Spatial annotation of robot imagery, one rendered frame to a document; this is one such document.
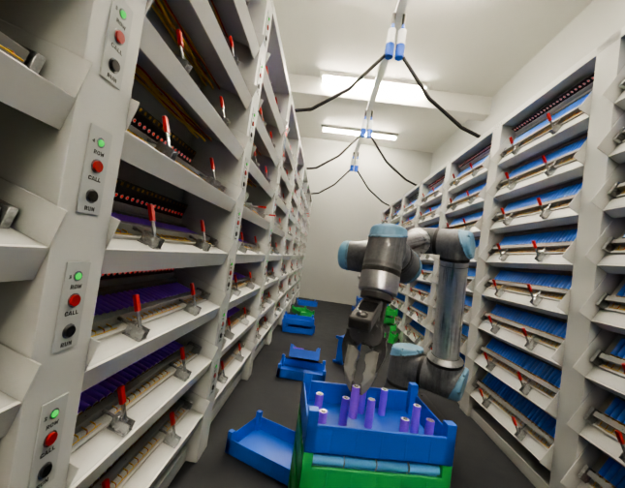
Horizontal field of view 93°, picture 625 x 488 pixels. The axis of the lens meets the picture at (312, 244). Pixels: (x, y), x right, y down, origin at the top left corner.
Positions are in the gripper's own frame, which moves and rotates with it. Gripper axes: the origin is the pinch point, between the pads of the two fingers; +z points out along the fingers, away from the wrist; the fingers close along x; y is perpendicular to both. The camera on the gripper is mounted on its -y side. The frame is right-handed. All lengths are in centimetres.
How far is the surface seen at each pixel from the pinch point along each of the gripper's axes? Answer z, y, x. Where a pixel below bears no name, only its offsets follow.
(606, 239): -62, 58, -61
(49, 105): -26, -54, 30
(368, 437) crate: 8.1, 0.7, -4.1
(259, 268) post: -35, 79, 88
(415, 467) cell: 11.8, 7.9, -12.8
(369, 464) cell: 13.2, 3.4, -4.8
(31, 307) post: -3, -45, 31
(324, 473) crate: 16.6, -1.1, 2.6
